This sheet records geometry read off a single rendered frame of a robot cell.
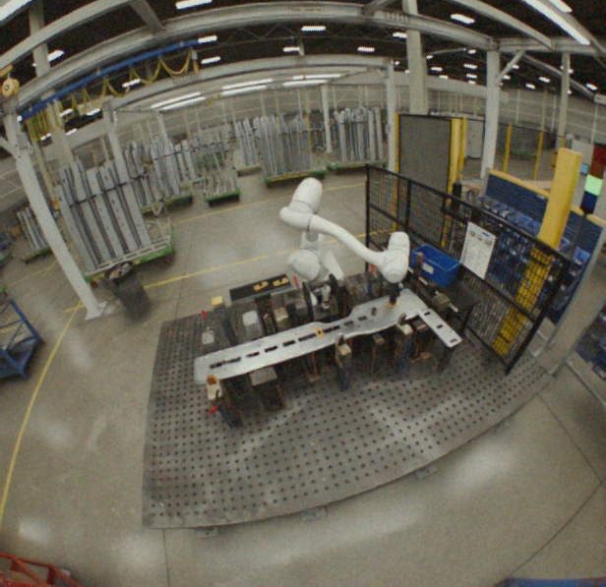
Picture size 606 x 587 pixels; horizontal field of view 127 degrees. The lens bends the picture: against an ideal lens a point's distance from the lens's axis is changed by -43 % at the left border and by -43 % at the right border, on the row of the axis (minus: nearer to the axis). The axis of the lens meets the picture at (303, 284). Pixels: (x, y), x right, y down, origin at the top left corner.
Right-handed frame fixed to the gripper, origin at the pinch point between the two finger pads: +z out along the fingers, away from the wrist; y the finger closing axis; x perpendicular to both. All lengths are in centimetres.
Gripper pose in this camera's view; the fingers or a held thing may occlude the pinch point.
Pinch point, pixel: (393, 298)
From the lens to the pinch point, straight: 156.4
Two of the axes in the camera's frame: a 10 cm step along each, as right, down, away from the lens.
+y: 3.2, 5.4, -7.8
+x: 9.4, -2.8, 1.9
